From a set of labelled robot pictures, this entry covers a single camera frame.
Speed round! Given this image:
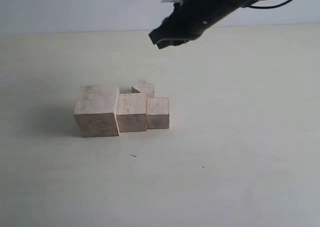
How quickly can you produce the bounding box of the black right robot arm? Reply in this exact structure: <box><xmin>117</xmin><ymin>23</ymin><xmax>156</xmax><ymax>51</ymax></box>
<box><xmin>149</xmin><ymin>0</ymin><xmax>293</xmax><ymax>49</ymax></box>

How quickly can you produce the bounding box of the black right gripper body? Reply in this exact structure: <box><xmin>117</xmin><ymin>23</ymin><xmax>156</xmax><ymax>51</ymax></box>
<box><xmin>164</xmin><ymin>0</ymin><xmax>248</xmax><ymax>41</ymax></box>

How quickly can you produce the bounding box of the smallest wooden cube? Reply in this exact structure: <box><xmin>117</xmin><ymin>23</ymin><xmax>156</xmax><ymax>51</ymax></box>
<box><xmin>131</xmin><ymin>78</ymin><xmax>155</xmax><ymax>98</ymax></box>

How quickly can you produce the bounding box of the second largest wooden cube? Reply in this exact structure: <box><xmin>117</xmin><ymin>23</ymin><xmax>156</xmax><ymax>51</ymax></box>
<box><xmin>116</xmin><ymin>93</ymin><xmax>147</xmax><ymax>133</ymax></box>

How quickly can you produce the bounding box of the third largest wooden cube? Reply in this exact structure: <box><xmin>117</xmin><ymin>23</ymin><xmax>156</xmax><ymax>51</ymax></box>
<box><xmin>146</xmin><ymin>97</ymin><xmax>170</xmax><ymax>130</ymax></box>

